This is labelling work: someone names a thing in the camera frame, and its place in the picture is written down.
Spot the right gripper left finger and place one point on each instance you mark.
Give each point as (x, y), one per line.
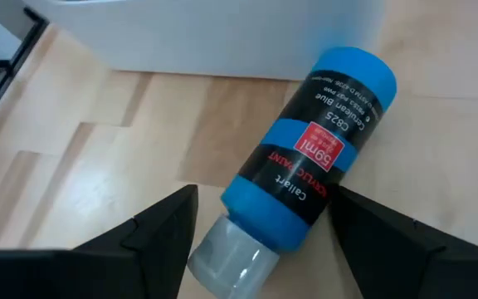
(164, 249)

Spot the white plastic bin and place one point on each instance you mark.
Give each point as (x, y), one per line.
(201, 37)

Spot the small light blue paint bottle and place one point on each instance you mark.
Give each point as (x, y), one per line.
(313, 137)

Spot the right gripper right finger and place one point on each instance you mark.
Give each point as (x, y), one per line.
(384, 257)

